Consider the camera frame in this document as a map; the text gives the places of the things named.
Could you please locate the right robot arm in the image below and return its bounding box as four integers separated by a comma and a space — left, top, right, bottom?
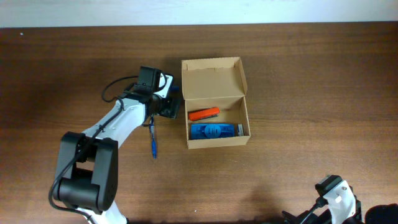
282, 175, 397, 224

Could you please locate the white marker blue cap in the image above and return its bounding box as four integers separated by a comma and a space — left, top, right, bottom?
170, 86, 180, 92

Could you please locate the orange stapler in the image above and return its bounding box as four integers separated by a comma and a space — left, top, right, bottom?
188, 107, 220, 121

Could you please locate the blue ballpoint pen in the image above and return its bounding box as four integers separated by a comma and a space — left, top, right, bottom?
149, 115, 157, 159

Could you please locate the brown cardboard box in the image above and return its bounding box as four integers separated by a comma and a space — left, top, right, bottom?
182, 57, 251, 149

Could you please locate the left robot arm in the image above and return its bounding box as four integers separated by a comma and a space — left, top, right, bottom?
48, 67, 181, 223

